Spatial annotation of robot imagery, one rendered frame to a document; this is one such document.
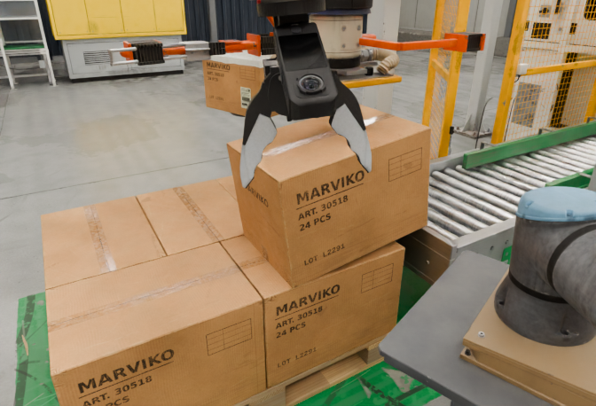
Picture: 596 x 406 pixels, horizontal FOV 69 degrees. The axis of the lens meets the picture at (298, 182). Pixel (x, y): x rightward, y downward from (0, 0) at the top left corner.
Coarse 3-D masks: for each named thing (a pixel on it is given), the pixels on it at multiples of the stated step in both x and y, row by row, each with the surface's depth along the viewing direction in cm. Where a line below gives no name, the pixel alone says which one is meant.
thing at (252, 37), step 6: (252, 36) 125; (258, 36) 122; (264, 36) 122; (270, 36) 123; (258, 42) 123; (264, 42) 123; (270, 42) 123; (258, 48) 123; (264, 48) 124; (270, 48) 124; (252, 54) 128; (258, 54) 124; (264, 54) 124; (270, 54) 125
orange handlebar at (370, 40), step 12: (372, 36) 143; (168, 48) 112; (180, 48) 114; (228, 48) 120; (240, 48) 122; (252, 48) 124; (384, 48) 125; (396, 48) 120; (408, 48) 121; (420, 48) 123; (432, 48) 126
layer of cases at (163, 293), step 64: (192, 192) 209; (64, 256) 158; (128, 256) 158; (192, 256) 158; (256, 256) 158; (384, 256) 159; (64, 320) 127; (128, 320) 127; (192, 320) 127; (256, 320) 138; (320, 320) 154; (384, 320) 173; (64, 384) 112; (128, 384) 122; (192, 384) 134; (256, 384) 149
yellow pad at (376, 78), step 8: (336, 72) 131; (368, 72) 137; (376, 72) 144; (344, 80) 131; (352, 80) 132; (360, 80) 134; (368, 80) 134; (376, 80) 135; (384, 80) 137; (392, 80) 138; (400, 80) 140; (352, 88) 132
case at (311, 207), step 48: (240, 144) 151; (288, 144) 147; (336, 144) 142; (384, 144) 139; (240, 192) 158; (288, 192) 126; (336, 192) 136; (384, 192) 147; (288, 240) 133; (336, 240) 143; (384, 240) 156
